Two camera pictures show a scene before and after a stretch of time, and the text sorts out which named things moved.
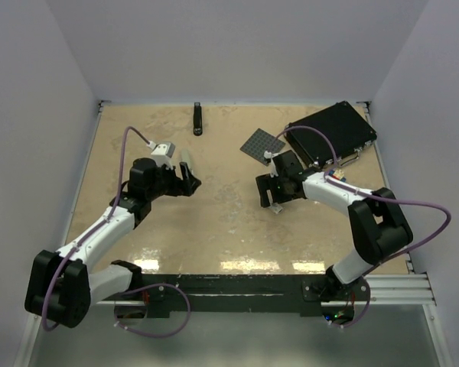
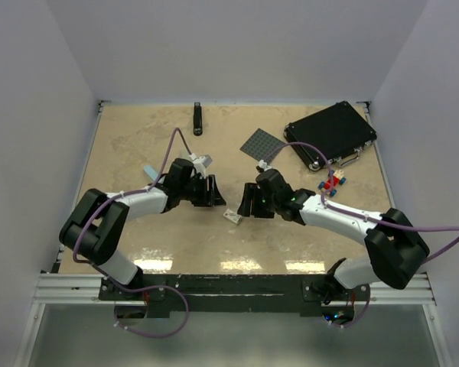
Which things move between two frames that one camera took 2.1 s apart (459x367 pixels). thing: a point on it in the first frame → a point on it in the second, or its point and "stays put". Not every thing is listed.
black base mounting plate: [283, 294] stays put
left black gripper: [186, 186] → [210, 198]
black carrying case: [346, 129] stays put
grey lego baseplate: [259, 143] stays put
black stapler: [197, 119] stays put
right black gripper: [265, 183] → [252, 192]
